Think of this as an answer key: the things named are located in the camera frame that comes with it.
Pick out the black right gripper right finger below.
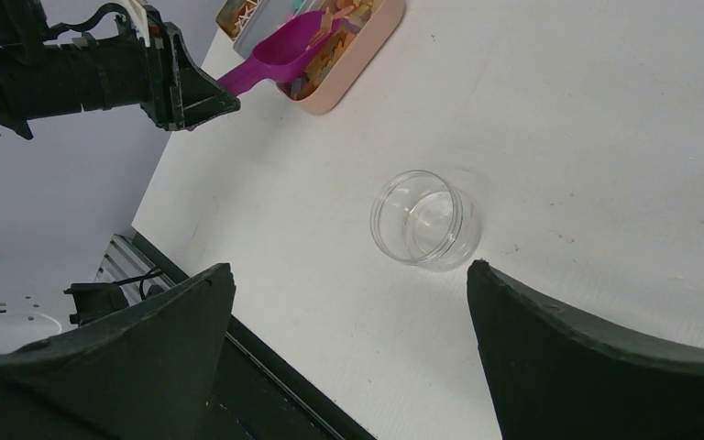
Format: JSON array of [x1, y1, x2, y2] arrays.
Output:
[[467, 260, 704, 439]]

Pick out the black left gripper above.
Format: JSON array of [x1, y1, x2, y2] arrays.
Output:
[[54, 17, 241, 131]]

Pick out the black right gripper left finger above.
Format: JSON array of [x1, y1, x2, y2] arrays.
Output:
[[0, 263, 236, 439]]

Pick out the magenta plastic scoop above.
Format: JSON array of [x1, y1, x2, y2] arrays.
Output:
[[216, 10, 343, 96]]

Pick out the clear plastic jar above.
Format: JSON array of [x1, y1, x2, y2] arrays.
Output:
[[369, 170, 482, 272]]

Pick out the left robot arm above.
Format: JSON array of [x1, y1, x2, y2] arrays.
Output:
[[0, 1, 240, 140]]

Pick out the yellow lollipop box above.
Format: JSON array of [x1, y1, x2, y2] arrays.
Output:
[[215, 0, 259, 41]]

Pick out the white star candy box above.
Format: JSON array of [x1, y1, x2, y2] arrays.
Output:
[[232, 0, 325, 58]]

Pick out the pink gummy candy box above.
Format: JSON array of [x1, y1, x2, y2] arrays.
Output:
[[277, 1, 406, 116]]

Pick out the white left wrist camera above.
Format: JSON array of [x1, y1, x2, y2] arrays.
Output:
[[116, 0, 164, 50]]

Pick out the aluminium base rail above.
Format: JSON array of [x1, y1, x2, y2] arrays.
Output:
[[93, 235, 174, 305]]

